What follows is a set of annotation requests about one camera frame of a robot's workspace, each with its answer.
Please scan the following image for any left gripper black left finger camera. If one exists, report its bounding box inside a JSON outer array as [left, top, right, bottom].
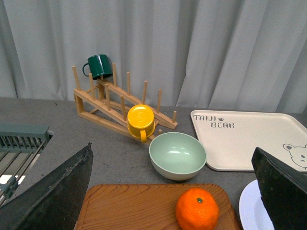
[[0, 143, 94, 230]]

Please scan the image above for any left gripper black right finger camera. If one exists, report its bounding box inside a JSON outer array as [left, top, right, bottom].
[[251, 147, 307, 230]]

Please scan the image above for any white ridged plate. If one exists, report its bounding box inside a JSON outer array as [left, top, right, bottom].
[[239, 180, 274, 230]]

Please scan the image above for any orange mandarin fruit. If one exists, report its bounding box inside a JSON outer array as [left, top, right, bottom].
[[176, 187, 220, 230]]

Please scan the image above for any grey-green dish rack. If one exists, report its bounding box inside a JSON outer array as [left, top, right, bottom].
[[0, 123, 52, 205]]

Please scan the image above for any wooden cutting board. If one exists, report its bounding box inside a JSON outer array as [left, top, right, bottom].
[[75, 184, 242, 230]]

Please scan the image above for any cream bear tray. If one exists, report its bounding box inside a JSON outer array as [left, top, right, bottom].
[[190, 110, 307, 173]]

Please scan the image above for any light green bowl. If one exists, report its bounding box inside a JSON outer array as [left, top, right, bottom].
[[149, 132, 207, 181]]

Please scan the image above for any wooden peg drying rack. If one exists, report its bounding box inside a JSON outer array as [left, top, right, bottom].
[[72, 62, 179, 144]]

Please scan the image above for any yellow mug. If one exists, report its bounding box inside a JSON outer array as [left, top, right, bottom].
[[127, 104, 155, 143]]

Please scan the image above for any grey curtain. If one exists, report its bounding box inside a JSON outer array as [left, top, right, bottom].
[[0, 0, 307, 114]]

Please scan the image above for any dark green mug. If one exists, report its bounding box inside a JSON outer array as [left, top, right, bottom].
[[82, 54, 113, 80]]

